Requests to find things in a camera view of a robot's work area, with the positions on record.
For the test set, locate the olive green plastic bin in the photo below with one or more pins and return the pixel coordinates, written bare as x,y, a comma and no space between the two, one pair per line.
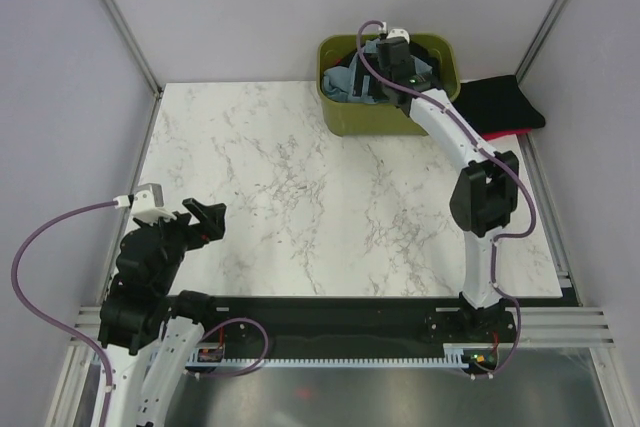
352,119

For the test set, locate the right aluminium frame post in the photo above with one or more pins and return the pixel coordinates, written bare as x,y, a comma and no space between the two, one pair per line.
549,21

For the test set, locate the blue-grey t shirt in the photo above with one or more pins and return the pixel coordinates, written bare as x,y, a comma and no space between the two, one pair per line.
375,90

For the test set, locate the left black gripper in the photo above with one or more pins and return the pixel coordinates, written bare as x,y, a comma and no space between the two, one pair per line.
214,214

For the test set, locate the aluminium frame post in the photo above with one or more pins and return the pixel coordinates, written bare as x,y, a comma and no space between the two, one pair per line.
549,21
132,45

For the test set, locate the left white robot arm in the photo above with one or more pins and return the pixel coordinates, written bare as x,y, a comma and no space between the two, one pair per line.
145,333

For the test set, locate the white slotted cable duct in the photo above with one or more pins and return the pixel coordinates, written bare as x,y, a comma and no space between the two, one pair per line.
200,361

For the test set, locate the folded black t shirt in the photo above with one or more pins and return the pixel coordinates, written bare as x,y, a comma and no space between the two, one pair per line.
497,104

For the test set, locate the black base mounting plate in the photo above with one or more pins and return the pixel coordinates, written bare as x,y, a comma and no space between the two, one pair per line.
325,328

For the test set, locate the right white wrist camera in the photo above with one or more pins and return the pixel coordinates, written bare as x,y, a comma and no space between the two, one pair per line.
393,35

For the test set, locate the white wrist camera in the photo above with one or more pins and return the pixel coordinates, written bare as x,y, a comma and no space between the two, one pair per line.
148,205
393,35

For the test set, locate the left aluminium frame post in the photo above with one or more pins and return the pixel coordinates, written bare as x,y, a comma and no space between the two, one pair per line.
132,45

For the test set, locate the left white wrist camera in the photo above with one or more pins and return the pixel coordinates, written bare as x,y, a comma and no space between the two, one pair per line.
148,205

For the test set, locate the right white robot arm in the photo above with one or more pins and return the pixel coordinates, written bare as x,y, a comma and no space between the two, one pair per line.
486,191

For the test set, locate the folded red t shirt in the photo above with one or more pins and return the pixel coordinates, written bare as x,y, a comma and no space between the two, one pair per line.
504,134

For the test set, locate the front aluminium rail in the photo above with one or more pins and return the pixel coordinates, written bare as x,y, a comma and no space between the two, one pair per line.
564,327

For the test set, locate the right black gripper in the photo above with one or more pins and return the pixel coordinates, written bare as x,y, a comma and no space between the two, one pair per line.
412,59

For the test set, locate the black clothes in bin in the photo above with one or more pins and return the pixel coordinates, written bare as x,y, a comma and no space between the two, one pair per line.
337,79

